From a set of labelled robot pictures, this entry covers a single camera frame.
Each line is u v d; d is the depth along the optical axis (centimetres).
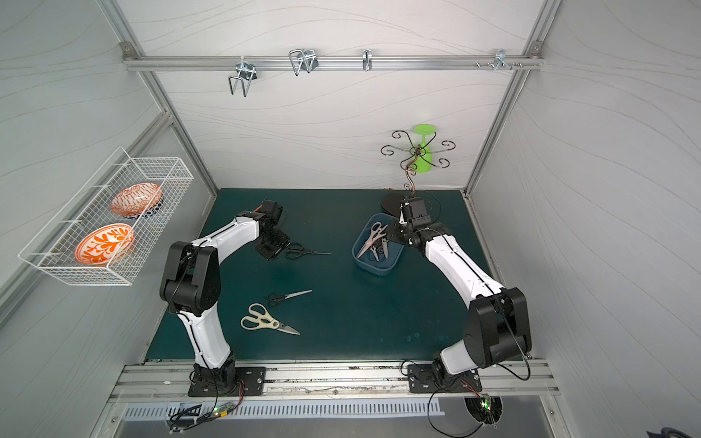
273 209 81
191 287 51
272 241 82
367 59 78
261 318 84
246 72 78
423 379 73
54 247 56
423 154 90
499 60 77
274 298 90
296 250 101
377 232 104
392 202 123
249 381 74
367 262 95
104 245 63
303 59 76
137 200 72
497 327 43
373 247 99
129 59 77
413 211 66
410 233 65
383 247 99
